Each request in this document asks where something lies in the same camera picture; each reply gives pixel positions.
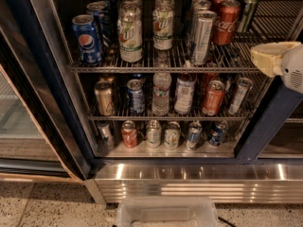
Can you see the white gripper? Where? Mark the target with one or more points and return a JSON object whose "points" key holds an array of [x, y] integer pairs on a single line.
{"points": [[293, 67]]}

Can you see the silver slim can middle shelf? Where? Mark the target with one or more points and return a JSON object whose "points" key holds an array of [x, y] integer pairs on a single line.
{"points": [[242, 89]]}

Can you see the front green can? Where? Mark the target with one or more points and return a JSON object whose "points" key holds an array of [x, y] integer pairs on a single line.
{"points": [[248, 8]]}

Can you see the front red Coca-Cola can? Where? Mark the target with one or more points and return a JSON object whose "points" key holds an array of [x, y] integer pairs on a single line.
{"points": [[225, 25]]}

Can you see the red can middle shelf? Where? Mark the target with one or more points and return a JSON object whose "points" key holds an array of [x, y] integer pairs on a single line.
{"points": [[213, 97]]}

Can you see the red can shelf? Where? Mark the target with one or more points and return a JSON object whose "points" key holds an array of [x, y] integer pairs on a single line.
{"points": [[129, 134], [213, 97]]}

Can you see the front silver slim can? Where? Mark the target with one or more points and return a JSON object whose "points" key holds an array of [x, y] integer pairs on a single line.
{"points": [[201, 36]]}

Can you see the blue Pepsi can bottom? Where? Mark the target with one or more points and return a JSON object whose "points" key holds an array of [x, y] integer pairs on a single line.
{"points": [[217, 133]]}

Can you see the silver blue can bottom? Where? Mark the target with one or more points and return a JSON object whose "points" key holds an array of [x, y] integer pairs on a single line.
{"points": [[193, 135]]}

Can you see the front right 7UP can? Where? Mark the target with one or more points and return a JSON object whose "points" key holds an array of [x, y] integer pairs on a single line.
{"points": [[162, 21]]}

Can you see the stainless steel fridge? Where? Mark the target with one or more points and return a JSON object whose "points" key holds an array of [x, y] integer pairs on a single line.
{"points": [[121, 173]]}

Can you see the white 7UP can bottom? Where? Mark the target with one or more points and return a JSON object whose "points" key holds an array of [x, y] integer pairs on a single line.
{"points": [[172, 135]]}

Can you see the white can bottom shelf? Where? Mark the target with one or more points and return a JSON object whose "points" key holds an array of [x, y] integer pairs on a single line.
{"points": [[153, 134]]}

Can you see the blue can middle shelf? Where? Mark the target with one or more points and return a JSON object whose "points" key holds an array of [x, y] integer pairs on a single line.
{"points": [[136, 96]]}

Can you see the front left 7UP can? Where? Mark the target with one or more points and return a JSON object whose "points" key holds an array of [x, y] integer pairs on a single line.
{"points": [[129, 27]]}

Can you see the red can bottom shelf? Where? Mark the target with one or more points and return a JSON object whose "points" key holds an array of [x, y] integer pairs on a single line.
{"points": [[129, 134]]}

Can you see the gold can middle shelf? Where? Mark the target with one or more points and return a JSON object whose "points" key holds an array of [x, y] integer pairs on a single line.
{"points": [[104, 95]]}

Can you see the silver can bottom left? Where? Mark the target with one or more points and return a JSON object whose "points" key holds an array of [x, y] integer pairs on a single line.
{"points": [[105, 132]]}

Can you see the front blue Pepsi can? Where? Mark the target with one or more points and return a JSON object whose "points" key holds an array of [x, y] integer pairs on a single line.
{"points": [[86, 33]]}

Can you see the open glass fridge door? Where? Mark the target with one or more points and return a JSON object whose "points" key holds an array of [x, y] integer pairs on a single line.
{"points": [[43, 129]]}

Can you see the labelled dark bottle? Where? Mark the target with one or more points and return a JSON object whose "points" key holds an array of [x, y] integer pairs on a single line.
{"points": [[185, 87]]}

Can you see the clear water bottle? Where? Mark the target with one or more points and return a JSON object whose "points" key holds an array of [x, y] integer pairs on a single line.
{"points": [[161, 86]]}

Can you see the clear plastic bin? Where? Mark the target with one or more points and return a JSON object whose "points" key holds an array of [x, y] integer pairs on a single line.
{"points": [[167, 212]]}

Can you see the top wire shelf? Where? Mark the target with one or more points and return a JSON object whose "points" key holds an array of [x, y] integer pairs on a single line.
{"points": [[273, 22]]}

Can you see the wire shelf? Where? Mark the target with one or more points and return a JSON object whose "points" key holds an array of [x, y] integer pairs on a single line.
{"points": [[195, 114], [273, 22]]}

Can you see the middle wire shelf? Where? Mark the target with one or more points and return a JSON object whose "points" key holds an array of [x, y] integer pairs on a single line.
{"points": [[195, 114]]}

